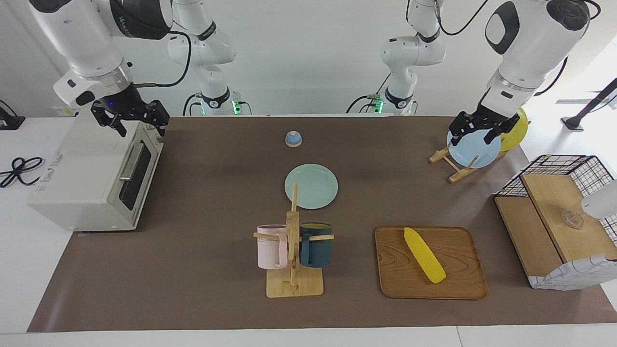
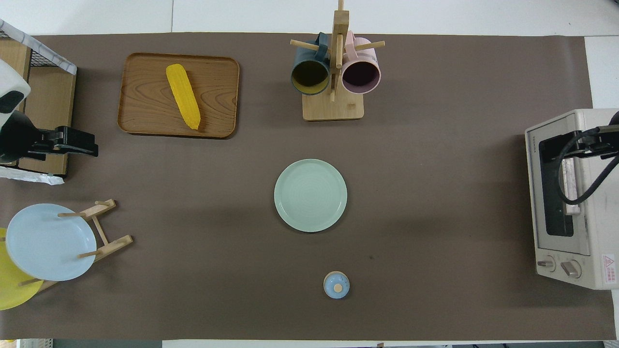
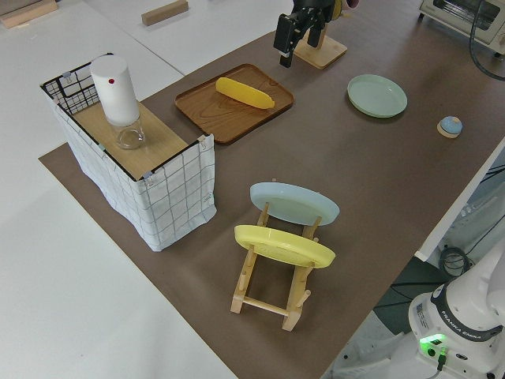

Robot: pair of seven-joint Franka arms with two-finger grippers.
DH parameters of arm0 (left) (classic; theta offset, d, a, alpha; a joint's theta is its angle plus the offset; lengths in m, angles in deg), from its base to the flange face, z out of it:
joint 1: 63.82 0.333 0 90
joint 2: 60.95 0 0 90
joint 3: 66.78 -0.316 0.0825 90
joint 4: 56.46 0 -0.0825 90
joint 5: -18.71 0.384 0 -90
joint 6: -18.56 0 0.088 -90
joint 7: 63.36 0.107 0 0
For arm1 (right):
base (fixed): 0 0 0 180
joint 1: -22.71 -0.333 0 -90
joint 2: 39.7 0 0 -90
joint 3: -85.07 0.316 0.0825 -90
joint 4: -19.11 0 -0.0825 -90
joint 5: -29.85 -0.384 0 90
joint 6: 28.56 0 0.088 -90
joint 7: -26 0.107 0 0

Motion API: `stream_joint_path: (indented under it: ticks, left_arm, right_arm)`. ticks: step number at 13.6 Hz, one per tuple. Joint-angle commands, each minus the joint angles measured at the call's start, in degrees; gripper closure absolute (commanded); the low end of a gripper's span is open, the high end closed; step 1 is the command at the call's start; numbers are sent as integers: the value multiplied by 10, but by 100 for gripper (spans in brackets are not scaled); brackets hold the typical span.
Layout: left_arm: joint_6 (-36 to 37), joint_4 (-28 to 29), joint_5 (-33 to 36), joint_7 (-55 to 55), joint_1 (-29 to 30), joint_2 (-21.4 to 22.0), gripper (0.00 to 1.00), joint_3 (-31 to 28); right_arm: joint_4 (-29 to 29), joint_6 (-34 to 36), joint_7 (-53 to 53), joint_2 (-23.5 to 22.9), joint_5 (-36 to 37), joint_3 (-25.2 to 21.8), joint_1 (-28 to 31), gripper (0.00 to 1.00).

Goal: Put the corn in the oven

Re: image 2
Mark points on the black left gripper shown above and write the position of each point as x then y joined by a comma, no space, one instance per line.
75,142

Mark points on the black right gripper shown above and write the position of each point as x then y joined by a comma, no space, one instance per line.
602,141

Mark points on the glass toaster oven door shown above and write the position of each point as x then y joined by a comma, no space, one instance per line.
551,193

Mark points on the yellow corn cob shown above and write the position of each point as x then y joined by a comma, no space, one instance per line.
184,94

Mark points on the mint green plate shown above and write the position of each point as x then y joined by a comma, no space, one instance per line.
310,195

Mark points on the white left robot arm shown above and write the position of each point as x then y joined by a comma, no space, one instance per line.
12,82

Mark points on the beige toaster oven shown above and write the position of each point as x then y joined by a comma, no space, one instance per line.
599,241

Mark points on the silver oven knob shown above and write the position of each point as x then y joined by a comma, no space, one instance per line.
571,269
546,264

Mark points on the wooden shelf unit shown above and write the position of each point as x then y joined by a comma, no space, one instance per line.
48,101

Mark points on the brown wooden tray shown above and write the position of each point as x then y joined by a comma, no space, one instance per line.
145,106

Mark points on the white checked cloth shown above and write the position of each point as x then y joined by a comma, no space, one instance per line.
53,60

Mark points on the light blue plate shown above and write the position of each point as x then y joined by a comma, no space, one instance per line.
46,244

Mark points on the wooden plate rack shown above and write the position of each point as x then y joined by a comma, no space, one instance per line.
113,244

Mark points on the yellow plate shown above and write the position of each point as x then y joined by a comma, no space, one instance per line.
12,292

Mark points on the brown table mat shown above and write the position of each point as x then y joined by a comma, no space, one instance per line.
435,169

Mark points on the dark blue mug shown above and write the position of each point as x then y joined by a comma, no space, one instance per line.
309,77

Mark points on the pink mug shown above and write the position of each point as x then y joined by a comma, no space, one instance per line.
361,77

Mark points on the wooden mug tree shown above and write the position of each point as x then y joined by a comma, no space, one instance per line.
333,108

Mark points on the small blue call bell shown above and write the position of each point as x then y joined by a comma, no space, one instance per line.
336,285

